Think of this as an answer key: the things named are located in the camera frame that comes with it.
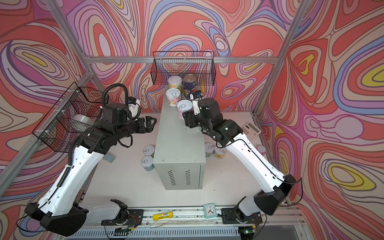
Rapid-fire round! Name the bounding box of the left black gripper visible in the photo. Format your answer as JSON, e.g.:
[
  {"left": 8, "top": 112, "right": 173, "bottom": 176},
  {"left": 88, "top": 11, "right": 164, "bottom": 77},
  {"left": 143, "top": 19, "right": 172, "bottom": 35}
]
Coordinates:
[{"left": 114, "top": 115, "right": 158, "bottom": 142}]

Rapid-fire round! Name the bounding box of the pink label pull-tab can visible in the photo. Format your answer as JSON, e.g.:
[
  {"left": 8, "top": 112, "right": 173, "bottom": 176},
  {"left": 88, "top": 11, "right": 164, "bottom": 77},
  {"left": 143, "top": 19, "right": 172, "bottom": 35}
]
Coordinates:
[{"left": 166, "top": 88, "right": 181, "bottom": 107}]

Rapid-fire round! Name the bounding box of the blue label tin can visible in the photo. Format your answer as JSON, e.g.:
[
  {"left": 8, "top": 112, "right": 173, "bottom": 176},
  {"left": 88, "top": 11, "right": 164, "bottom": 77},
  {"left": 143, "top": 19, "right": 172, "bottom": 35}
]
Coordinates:
[{"left": 183, "top": 74, "right": 198, "bottom": 96}]

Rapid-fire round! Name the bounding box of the green orange peach can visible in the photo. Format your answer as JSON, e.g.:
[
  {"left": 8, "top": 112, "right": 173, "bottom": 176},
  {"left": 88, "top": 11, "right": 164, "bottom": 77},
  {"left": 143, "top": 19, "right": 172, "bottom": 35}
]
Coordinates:
[{"left": 168, "top": 76, "right": 183, "bottom": 92}]

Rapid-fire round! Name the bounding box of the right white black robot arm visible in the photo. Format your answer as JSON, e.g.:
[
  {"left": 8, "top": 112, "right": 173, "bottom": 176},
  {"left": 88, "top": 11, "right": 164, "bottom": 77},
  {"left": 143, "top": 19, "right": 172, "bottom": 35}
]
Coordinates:
[{"left": 183, "top": 98, "right": 297, "bottom": 223}]

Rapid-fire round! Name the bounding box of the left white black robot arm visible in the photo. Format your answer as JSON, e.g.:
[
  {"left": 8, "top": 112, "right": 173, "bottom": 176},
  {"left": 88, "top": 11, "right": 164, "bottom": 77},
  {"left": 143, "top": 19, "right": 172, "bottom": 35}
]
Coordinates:
[{"left": 25, "top": 104, "right": 157, "bottom": 237}]

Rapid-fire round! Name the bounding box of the pull-tab can beside cabinet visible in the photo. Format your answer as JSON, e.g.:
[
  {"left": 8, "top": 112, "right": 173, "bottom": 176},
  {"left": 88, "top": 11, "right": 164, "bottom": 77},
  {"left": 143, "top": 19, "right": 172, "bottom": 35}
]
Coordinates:
[{"left": 205, "top": 143, "right": 215, "bottom": 158}]

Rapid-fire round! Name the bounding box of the grey metal cabinet box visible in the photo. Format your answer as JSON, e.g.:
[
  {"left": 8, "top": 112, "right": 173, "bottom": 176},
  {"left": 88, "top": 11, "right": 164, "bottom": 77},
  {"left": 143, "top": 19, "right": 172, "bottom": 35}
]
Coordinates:
[{"left": 154, "top": 95, "right": 206, "bottom": 190}]

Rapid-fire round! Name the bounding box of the grey blue sponge block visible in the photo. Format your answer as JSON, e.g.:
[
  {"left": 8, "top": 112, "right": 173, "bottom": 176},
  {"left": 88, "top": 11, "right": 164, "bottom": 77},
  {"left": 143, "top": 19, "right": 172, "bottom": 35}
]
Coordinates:
[{"left": 103, "top": 154, "right": 116, "bottom": 164}]

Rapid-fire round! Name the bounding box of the pink calculator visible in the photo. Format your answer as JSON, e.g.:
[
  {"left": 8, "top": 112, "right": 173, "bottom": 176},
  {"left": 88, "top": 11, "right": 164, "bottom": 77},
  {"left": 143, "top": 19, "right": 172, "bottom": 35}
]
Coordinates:
[{"left": 241, "top": 122, "right": 261, "bottom": 140}]

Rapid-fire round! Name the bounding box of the white tape roll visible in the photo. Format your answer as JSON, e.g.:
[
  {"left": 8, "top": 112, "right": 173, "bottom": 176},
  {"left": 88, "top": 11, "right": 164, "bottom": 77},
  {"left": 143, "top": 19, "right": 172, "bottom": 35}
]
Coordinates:
[{"left": 72, "top": 114, "right": 95, "bottom": 126}]

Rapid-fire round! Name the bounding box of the yellow label tag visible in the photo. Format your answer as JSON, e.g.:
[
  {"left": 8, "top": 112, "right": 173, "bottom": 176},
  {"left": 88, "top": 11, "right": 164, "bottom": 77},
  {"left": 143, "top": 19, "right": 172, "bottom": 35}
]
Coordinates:
[{"left": 153, "top": 212, "right": 173, "bottom": 221}]

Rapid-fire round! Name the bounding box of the small green alarm clock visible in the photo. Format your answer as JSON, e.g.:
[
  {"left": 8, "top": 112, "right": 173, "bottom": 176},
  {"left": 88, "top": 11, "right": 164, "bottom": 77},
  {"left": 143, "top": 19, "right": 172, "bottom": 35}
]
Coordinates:
[{"left": 203, "top": 203, "right": 218, "bottom": 219}]

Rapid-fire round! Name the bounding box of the black wire basket back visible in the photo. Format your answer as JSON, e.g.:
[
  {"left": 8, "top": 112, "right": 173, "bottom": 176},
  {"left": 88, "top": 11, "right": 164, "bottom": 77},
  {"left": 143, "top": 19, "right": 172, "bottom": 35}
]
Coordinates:
[{"left": 151, "top": 50, "right": 216, "bottom": 86}]

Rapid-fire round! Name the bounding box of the black wire basket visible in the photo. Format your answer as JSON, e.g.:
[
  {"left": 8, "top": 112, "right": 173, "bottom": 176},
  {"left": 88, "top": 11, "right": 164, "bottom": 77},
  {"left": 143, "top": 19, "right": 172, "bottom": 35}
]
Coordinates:
[
  {"left": 151, "top": 50, "right": 216, "bottom": 86},
  {"left": 33, "top": 83, "right": 103, "bottom": 153}
]

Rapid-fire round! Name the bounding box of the black wire basket left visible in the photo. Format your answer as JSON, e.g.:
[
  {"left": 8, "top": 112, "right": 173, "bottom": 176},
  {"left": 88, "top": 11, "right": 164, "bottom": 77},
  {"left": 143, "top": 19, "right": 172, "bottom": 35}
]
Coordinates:
[{"left": 33, "top": 83, "right": 103, "bottom": 153}]

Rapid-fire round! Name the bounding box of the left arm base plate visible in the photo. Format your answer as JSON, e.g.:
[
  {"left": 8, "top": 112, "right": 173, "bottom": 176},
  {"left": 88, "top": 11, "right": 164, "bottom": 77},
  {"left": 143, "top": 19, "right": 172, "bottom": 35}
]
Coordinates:
[{"left": 101, "top": 209, "right": 144, "bottom": 227}]

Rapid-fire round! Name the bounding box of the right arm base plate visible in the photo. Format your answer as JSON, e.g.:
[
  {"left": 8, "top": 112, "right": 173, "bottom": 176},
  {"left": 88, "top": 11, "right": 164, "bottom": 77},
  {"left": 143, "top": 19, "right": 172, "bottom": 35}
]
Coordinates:
[{"left": 220, "top": 208, "right": 263, "bottom": 226}]

